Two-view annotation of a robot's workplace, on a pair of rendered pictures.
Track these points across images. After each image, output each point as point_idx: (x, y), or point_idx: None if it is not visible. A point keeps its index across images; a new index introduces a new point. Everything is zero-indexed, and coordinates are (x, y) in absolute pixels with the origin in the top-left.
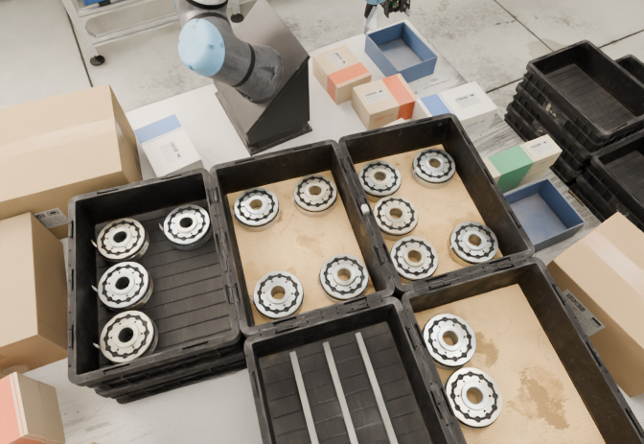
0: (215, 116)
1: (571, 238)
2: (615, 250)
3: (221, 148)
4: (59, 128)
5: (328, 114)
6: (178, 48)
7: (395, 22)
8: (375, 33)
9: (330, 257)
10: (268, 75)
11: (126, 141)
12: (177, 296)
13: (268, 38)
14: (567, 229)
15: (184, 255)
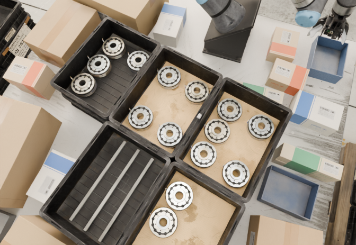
0: (206, 21)
1: (301, 220)
2: (295, 243)
3: (194, 38)
4: None
5: (256, 61)
6: None
7: (349, 40)
8: (324, 38)
9: (175, 121)
10: (229, 21)
11: (155, 6)
12: (112, 84)
13: (248, 3)
14: (296, 214)
15: (128, 72)
